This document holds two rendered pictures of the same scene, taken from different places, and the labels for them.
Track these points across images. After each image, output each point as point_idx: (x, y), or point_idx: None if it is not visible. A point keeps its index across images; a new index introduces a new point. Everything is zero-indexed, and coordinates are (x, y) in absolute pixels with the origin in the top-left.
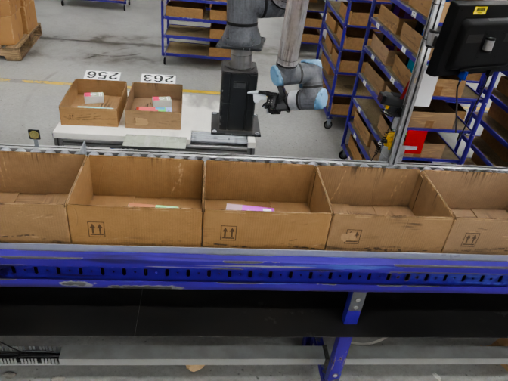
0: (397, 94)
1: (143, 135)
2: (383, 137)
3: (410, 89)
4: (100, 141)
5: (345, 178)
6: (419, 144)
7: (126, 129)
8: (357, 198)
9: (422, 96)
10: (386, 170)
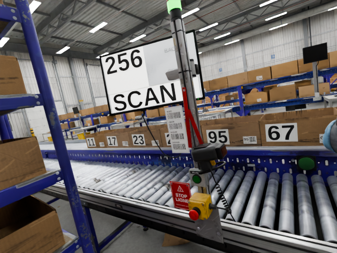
0: (200, 145)
1: None
2: (221, 190)
3: (200, 127)
4: None
5: (316, 125)
6: (176, 197)
7: None
8: (303, 140)
9: (180, 141)
10: (284, 120)
